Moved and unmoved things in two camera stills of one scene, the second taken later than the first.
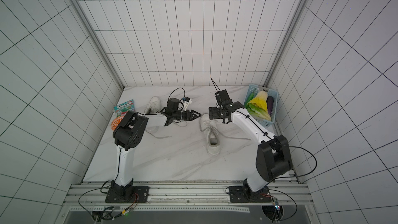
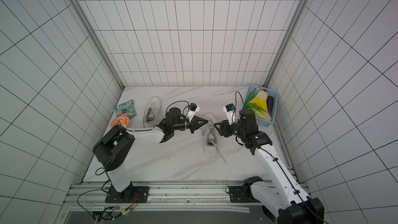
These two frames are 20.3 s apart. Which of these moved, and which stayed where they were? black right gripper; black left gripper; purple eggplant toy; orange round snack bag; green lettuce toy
Moved: black left gripper; black right gripper
Stayed: green lettuce toy; purple eggplant toy; orange round snack bag
